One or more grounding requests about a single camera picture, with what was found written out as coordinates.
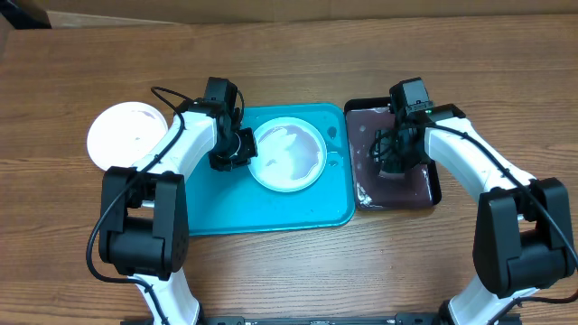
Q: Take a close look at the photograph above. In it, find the green scrubbing sponge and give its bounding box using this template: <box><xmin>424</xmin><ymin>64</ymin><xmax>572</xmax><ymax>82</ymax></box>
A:
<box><xmin>378</xmin><ymin>170</ymin><xmax>406</xmax><ymax>180</ymax></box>

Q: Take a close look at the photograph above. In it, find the light blue plate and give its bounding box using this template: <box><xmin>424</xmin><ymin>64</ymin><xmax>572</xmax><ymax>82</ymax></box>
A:
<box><xmin>249</xmin><ymin>116</ymin><xmax>327</xmax><ymax>193</ymax></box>

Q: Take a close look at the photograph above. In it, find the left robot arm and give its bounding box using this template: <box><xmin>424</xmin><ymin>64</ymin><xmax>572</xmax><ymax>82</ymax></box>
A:
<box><xmin>86</xmin><ymin>99</ymin><xmax>256</xmax><ymax>324</ymax></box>

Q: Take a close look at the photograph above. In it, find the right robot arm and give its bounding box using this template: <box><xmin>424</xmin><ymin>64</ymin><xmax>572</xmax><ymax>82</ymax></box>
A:
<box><xmin>369</xmin><ymin>102</ymin><xmax>577</xmax><ymax>324</ymax></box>

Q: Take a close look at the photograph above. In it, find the white plate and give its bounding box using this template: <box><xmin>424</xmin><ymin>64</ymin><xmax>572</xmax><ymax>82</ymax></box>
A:
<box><xmin>87</xmin><ymin>101</ymin><xmax>168</xmax><ymax>171</ymax></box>

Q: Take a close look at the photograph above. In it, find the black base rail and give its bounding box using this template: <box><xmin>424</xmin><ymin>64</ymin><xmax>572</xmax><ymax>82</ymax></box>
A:
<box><xmin>120</xmin><ymin>311</ymin><xmax>523</xmax><ymax>325</ymax></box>

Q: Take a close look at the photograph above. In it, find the black tray with water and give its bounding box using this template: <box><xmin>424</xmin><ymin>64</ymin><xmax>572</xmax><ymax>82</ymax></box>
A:
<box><xmin>344</xmin><ymin>97</ymin><xmax>442</xmax><ymax>211</ymax></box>

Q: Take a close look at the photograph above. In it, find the cardboard backdrop panel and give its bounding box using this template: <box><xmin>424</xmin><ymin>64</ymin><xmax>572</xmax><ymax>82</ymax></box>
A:
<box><xmin>35</xmin><ymin>0</ymin><xmax>577</xmax><ymax>23</ymax></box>

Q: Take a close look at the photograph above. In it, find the teal plastic tray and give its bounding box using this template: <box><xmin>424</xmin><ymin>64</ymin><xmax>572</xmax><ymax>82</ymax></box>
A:
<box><xmin>186</xmin><ymin>103</ymin><xmax>355</xmax><ymax>237</ymax></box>

